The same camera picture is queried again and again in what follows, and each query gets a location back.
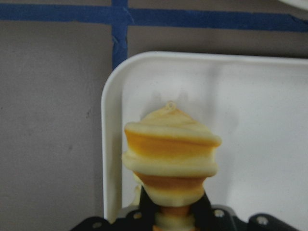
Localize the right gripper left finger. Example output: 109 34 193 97
71 188 159 231

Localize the striped bread loaf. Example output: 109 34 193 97
122 102 221 231

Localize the white rectangular tray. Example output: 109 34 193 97
102 51 308 231

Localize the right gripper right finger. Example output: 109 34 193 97
191 193 297 231

